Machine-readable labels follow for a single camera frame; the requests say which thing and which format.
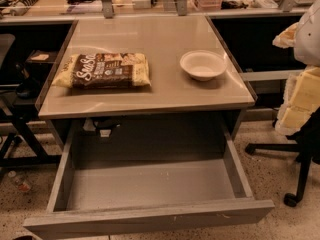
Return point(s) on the foam-wrapped gripper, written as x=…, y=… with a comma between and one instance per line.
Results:
x=308, y=43

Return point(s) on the grey top drawer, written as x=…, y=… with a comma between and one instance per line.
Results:
x=148, y=176

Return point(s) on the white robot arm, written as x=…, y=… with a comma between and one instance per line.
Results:
x=312, y=16

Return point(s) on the black office chair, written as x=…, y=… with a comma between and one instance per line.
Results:
x=307, y=145

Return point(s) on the white paper bowl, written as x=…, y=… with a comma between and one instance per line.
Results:
x=203, y=65

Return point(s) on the grey cabinet desk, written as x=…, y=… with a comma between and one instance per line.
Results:
x=163, y=40

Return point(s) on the brown yellow snack bag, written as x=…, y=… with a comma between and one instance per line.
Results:
x=104, y=70

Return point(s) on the black stand left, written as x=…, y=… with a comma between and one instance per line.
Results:
x=18, y=112

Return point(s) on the plastic bottle on floor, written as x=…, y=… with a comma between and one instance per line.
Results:
x=20, y=181

